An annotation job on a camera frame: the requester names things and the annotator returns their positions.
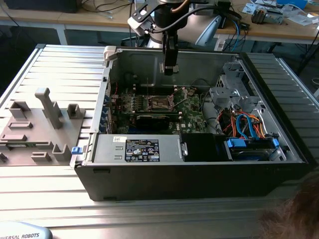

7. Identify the black RAM slot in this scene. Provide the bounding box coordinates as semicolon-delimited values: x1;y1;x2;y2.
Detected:
136;84;175;95

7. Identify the metal socket cover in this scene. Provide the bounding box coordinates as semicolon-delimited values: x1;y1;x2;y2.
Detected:
169;86;188;108

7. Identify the CPU socket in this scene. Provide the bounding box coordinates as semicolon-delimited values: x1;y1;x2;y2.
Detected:
147;96;175;112

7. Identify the CPU cooler heat sink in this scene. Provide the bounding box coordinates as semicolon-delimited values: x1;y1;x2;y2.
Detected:
251;6;266;24

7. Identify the white power strip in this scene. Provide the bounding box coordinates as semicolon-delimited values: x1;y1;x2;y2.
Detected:
214;34;226;52

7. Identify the black upright box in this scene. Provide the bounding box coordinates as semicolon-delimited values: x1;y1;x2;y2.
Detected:
218;2;231;28

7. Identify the metal disk bay cage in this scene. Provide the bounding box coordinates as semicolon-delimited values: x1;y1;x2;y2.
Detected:
208;62;265;118

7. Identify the green motherboard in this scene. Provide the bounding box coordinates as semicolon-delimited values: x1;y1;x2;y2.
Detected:
109;86;210;134

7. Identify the black graphics card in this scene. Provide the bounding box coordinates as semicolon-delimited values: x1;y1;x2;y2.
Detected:
132;112;180;130

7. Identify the blue expansion card retainer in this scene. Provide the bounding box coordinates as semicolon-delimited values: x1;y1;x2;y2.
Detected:
99;82;113;133

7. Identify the wooden desk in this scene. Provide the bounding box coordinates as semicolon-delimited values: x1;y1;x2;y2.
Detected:
214;0;319;75
0;0;155;45

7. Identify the black plastic fan shroud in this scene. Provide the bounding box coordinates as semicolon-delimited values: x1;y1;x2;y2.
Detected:
180;133;225;162

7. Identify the hard disk in blue carrier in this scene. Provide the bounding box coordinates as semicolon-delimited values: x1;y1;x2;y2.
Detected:
223;137;281;161

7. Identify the grey power supply unit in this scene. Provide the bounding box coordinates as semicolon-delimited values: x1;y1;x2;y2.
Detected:
92;134;182;164

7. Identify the black PC case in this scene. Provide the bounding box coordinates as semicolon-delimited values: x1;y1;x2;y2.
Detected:
74;46;317;202

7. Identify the blue box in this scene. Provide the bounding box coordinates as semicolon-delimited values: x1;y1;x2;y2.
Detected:
276;0;308;9

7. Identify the black device case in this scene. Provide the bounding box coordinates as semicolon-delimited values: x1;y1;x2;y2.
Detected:
3;0;79;13

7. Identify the clear plastic bag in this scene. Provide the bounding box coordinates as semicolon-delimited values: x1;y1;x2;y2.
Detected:
286;9;319;26

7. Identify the grey parts rack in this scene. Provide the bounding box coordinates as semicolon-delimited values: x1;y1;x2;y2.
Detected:
0;87;87;167

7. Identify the person's brown haired head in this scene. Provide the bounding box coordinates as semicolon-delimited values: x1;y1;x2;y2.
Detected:
259;171;319;239

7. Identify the pale blue teach pendant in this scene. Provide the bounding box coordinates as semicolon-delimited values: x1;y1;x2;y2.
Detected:
0;221;53;239

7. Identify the copper coloured hose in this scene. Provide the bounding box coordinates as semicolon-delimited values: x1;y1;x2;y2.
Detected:
171;0;190;13

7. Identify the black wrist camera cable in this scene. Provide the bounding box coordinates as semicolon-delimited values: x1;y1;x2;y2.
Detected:
149;6;242;34

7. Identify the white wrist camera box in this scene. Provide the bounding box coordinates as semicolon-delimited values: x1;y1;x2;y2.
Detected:
127;0;157;37

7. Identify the black hanging cable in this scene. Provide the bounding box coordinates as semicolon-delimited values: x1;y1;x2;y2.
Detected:
127;0;140;48

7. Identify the beige case release handle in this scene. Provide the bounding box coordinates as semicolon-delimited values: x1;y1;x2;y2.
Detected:
103;46;118;67

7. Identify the blue hanging cable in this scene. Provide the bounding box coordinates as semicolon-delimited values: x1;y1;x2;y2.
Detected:
232;20;248;48

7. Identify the orange wire bundle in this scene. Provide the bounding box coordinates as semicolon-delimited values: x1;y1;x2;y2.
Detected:
219;112;267;139

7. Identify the grey metal drive bracket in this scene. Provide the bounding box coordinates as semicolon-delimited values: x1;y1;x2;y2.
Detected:
265;10;285;25

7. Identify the blue flat wire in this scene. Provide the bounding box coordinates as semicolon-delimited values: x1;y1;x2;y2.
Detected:
235;113;260;140

